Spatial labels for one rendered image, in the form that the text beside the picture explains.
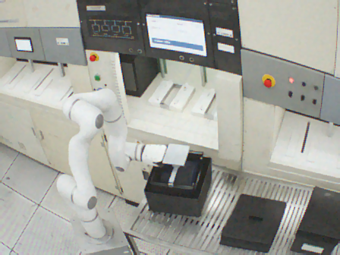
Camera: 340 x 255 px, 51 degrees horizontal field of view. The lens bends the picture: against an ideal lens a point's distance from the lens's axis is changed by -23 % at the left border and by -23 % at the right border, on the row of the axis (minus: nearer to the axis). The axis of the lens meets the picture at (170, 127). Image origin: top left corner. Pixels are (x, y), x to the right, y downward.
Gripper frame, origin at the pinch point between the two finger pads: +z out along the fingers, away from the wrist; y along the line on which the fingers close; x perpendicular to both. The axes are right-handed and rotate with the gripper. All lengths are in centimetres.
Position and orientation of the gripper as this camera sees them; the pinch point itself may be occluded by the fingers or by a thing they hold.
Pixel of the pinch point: (175, 157)
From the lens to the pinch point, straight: 209.5
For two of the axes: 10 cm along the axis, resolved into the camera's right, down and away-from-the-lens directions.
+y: -2.6, 7.0, -6.7
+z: 9.6, 1.1, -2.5
